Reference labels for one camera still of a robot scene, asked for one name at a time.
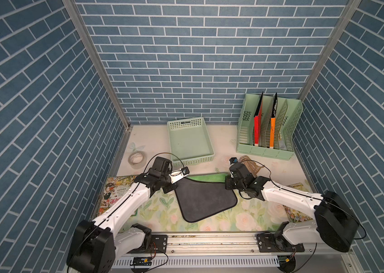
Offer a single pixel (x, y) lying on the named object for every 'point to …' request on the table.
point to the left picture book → (115, 187)
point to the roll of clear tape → (137, 160)
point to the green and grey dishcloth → (200, 196)
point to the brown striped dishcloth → (251, 167)
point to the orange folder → (273, 121)
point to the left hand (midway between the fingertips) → (177, 177)
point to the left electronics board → (142, 261)
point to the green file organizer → (288, 111)
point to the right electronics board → (287, 263)
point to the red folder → (258, 123)
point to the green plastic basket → (190, 141)
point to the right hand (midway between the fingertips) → (226, 179)
